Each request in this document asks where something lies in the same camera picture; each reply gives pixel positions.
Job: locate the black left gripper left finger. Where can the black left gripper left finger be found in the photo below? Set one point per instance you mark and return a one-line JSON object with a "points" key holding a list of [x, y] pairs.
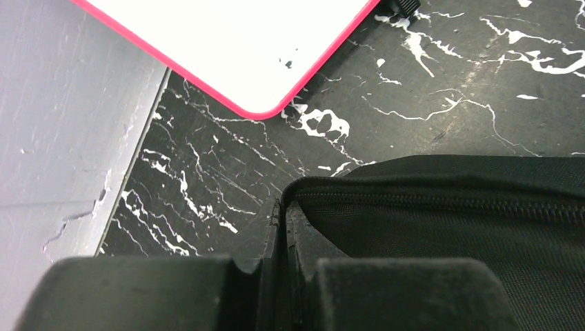
{"points": [[231, 290]]}

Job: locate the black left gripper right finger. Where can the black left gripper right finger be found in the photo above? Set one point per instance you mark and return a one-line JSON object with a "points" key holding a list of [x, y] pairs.
{"points": [[350, 270]]}

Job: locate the black backpack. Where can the black backpack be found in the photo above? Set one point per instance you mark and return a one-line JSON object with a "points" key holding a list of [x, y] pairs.
{"points": [[523, 217]]}

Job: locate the pink framed whiteboard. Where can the pink framed whiteboard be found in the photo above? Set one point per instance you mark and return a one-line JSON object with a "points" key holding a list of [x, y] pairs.
{"points": [[251, 56]]}

